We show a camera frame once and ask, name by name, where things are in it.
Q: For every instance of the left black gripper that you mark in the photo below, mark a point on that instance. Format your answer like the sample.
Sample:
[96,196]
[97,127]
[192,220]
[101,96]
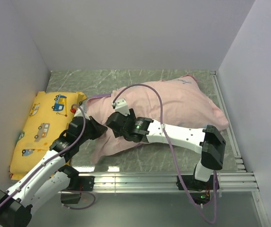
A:
[99,128]

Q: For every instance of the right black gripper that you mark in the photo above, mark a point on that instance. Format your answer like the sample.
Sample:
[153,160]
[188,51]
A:
[132,115]

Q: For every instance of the purple princess print pillowcase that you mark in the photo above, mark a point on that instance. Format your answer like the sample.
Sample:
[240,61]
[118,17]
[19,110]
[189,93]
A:
[184,105]

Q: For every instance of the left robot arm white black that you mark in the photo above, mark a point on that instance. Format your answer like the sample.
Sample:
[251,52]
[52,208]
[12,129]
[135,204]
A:
[50,175]

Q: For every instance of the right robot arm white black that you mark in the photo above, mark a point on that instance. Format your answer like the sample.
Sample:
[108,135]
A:
[207,142]

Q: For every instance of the yellow car print pillow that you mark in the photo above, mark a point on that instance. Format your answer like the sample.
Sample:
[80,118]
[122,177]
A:
[49,116]

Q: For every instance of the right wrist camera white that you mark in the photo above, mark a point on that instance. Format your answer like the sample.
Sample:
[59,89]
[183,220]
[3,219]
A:
[120,105]

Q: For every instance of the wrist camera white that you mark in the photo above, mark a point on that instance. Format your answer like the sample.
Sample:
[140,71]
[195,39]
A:
[120,105]
[78,110]

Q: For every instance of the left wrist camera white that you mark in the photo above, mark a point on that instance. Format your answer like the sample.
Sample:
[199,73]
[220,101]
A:
[78,110]

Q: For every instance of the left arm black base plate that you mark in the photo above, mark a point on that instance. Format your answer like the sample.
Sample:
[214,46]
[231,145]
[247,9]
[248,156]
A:
[84,183]

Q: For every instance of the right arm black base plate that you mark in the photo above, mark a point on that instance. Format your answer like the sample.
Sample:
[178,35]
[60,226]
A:
[196,185]

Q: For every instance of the aluminium mounting rail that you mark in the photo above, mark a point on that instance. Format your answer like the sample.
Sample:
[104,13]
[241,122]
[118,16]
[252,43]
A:
[166,182]

